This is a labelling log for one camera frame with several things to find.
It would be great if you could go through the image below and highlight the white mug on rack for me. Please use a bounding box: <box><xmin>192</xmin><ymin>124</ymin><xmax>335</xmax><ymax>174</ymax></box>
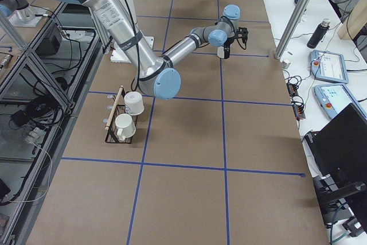
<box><xmin>115</xmin><ymin>114</ymin><xmax>136</xmax><ymax>141</ymax></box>
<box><xmin>124</xmin><ymin>91</ymin><xmax>145</xmax><ymax>115</ymax></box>

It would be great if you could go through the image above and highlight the blue teach pendant tablet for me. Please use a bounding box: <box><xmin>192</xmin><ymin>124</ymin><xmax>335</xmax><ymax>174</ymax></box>
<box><xmin>310</xmin><ymin>50</ymin><xmax>349</xmax><ymax>84</ymax></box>

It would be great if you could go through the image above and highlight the white ribbed mug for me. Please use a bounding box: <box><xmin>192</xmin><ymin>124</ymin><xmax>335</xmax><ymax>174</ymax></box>
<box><xmin>217</xmin><ymin>46</ymin><xmax>225</xmax><ymax>59</ymax></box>

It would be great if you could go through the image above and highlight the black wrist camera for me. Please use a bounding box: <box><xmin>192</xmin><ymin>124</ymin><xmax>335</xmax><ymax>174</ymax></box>
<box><xmin>236</xmin><ymin>27</ymin><xmax>248</xmax><ymax>45</ymax></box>

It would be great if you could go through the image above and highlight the black wire mug rack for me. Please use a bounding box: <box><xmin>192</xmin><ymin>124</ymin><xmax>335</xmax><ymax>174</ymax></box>
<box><xmin>104</xmin><ymin>85</ymin><xmax>139</xmax><ymax>144</ymax></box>

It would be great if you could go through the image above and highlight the black water bottle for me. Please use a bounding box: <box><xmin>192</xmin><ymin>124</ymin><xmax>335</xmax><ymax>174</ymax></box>
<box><xmin>307</xmin><ymin>18</ymin><xmax>330</xmax><ymax>49</ymax></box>

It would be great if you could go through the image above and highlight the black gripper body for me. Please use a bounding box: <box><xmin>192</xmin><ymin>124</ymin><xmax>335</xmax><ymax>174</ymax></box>
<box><xmin>223</xmin><ymin>37</ymin><xmax>235</xmax><ymax>51</ymax></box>

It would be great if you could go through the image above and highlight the aluminium frame post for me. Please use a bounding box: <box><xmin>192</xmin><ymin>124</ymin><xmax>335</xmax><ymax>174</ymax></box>
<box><xmin>274</xmin><ymin>0</ymin><xmax>310</xmax><ymax>60</ymax></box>

